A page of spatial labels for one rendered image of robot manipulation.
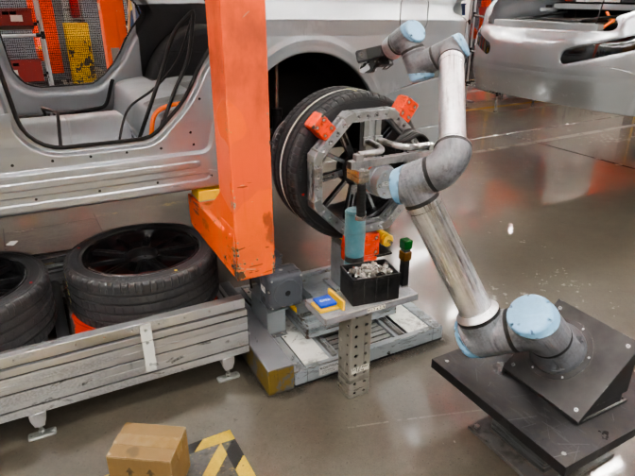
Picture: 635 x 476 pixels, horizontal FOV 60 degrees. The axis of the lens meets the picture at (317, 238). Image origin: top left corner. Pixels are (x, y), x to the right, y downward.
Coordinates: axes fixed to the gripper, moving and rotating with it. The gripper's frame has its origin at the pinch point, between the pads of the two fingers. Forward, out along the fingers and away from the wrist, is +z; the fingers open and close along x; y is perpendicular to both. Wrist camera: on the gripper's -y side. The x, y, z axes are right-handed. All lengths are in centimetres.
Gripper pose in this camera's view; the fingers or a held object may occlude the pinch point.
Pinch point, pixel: (360, 69)
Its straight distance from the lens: 244.8
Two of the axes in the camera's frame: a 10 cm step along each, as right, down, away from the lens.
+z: -4.4, 1.3, 8.9
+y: 8.8, -1.1, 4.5
